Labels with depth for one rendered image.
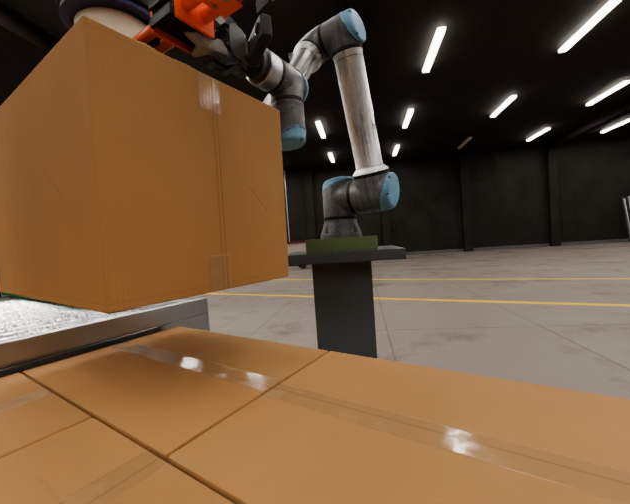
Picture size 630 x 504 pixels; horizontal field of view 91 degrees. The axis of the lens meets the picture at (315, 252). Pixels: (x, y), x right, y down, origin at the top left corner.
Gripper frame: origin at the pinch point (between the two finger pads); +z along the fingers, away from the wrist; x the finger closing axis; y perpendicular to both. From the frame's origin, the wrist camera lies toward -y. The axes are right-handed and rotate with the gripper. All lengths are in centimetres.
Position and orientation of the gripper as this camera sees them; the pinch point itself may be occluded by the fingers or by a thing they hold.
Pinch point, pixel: (191, 15)
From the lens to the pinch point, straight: 78.0
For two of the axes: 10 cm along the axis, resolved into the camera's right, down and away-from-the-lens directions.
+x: -0.7, -10.0, -0.3
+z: -5.5, 0.7, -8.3
